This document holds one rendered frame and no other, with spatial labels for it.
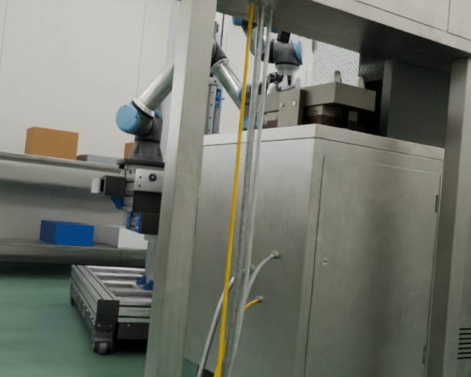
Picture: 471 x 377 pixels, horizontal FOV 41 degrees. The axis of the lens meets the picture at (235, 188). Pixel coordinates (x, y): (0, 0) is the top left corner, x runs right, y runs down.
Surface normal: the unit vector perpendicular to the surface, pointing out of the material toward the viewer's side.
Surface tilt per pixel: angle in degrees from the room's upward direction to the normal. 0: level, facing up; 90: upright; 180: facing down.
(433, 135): 90
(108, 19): 90
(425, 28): 90
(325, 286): 90
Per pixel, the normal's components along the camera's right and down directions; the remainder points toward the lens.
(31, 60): 0.54, 0.02
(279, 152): -0.84, -0.10
